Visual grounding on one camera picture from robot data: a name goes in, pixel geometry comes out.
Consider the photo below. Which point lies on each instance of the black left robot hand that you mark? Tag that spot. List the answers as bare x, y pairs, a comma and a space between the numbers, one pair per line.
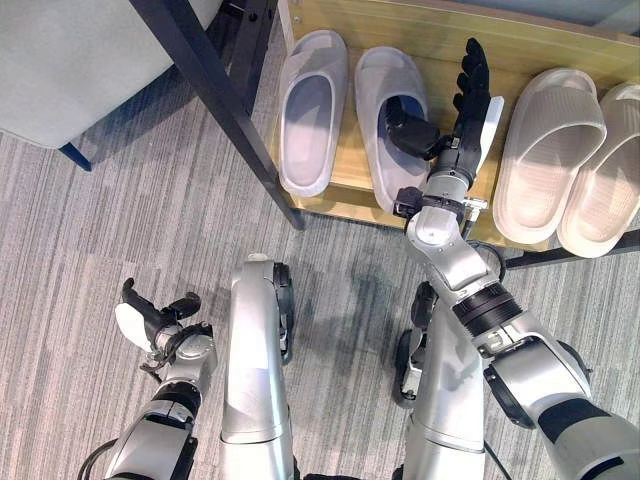
145, 312

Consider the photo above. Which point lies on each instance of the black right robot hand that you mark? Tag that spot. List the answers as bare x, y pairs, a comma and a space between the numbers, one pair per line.
472, 115

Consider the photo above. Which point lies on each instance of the light purple slipper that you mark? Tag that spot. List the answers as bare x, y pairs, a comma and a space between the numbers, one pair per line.
385, 85
312, 112

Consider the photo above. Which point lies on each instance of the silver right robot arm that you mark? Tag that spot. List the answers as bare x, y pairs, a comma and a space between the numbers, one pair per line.
465, 260

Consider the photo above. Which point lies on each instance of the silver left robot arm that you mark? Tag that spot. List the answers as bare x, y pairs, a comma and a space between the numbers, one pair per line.
165, 400

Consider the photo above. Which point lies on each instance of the wooden shoe rack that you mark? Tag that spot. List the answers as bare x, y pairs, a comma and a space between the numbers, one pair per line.
450, 50

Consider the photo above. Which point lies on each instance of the beige slipper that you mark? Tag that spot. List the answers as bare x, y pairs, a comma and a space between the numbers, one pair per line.
542, 155
607, 190

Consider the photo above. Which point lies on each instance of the silver left robot leg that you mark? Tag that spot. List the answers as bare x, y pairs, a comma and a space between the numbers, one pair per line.
255, 370

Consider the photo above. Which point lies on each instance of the silver robot leg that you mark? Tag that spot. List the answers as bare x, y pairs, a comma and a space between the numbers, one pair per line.
435, 390
255, 370

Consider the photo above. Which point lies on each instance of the black metal table leg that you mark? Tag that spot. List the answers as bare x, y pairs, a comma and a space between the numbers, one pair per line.
220, 100

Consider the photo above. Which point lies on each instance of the grey upholstered chair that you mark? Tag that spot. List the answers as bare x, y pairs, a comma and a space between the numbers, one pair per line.
75, 65

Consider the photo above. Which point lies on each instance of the silver right robot leg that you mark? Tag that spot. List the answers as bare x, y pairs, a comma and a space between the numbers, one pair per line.
435, 390

